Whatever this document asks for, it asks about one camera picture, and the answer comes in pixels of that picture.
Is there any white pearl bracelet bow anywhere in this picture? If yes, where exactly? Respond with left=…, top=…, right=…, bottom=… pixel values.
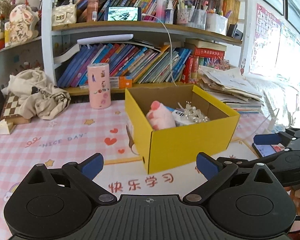
left=178, top=101, right=210, bottom=124

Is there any white usmile toothpaste box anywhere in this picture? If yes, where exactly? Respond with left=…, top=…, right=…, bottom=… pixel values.
left=167, top=107, right=194, bottom=127

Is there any pink plush pig toy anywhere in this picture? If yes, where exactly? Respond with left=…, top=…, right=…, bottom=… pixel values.
left=146, top=101, right=176, bottom=131

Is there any smartphone on table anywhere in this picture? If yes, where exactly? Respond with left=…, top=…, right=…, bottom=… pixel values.
left=252, top=143, right=284, bottom=158

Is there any pink checkered table mat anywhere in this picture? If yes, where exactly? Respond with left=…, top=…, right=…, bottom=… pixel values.
left=0, top=100, right=273, bottom=240

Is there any yellow cardboard box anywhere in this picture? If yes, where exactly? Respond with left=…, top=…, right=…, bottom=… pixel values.
left=125, top=85, right=240, bottom=174

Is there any stack of papers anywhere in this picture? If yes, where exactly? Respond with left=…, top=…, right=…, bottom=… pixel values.
left=197, top=66, right=263, bottom=113

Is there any beige crumpled cloth bag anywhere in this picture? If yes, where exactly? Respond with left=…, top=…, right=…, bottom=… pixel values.
left=7, top=69, right=71, bottom=120

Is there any wooden chessboard box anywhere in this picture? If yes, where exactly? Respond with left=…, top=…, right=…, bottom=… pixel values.
left=0, top=92, right=31, bottom=135

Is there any orange white box on shelf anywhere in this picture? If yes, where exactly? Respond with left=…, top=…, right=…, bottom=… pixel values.
left=110, top=76, right=133, bottom=89

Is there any pink sticker-covered cylinder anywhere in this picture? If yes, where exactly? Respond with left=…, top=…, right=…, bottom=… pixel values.
left=88, top=63, right=111, bottom=109

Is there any white pen holder cup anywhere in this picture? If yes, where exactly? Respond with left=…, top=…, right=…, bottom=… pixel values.
left=205, top=13, right=228, bottom=36

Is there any wooden bookshelf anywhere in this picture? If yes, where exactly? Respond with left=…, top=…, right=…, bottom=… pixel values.
left=41, top=0, right=248, bottom=97

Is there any cream quilted pearl handbag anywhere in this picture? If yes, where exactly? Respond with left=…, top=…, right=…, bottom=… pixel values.
left=52, top=0, right=77, bottom=27

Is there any smartphone on shelf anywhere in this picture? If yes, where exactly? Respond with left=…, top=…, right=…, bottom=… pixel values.
left=104, top=7, right=142, bottom=21

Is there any pump lotion bottle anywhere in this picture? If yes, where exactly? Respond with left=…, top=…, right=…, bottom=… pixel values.
left=87, top=0, right=99, bottom=22

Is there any alphabet wall poster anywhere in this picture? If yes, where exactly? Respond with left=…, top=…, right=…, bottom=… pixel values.
left=249, top=4, right=281, bottom=76

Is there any white charging cable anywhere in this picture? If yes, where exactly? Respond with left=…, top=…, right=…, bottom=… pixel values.
left=141, top=13, right=178, bottom=87

